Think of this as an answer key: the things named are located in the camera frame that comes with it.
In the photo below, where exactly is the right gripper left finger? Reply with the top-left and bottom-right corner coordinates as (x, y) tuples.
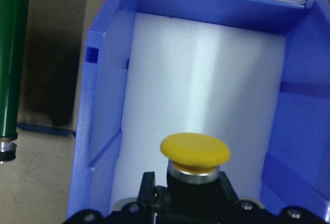
(137, 171), (156, 209)

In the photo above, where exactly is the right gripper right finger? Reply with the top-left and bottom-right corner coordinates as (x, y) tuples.
(218, 171), (239, 205)

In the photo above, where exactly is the yellow push button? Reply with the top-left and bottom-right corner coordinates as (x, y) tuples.
(160, 133), (230, 208)

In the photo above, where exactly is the blue bin empty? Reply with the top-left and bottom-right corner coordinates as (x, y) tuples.
(68, 0), (329, 221)

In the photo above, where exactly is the white foam pad target bin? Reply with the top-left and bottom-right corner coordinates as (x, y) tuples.
(110, 13), (286, 205)

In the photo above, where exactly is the green conveyor belt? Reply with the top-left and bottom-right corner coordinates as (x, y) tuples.
(1, 0), (29, 164)

